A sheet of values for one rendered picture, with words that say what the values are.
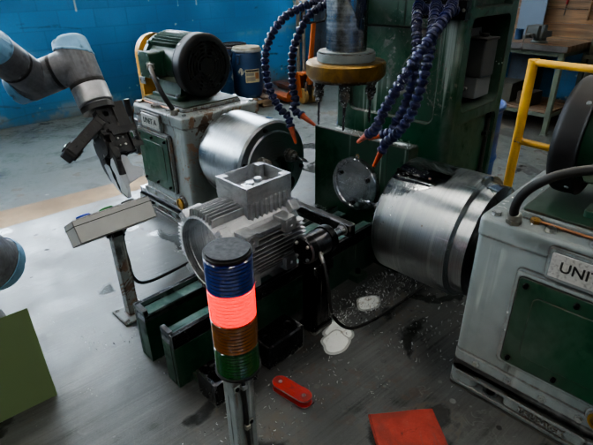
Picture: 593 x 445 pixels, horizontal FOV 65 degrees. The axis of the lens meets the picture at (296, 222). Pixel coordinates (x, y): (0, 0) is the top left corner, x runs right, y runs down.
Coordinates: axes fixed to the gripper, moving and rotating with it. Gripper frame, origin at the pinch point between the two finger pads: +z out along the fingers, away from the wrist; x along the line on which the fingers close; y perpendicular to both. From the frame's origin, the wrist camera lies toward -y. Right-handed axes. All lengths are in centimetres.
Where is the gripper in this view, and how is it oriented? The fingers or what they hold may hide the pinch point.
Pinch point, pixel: (123, 193)
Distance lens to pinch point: 110.5
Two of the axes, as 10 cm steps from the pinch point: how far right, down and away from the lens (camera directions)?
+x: -6.1, 1.7, 7.8
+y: 7.0, -3.4, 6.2
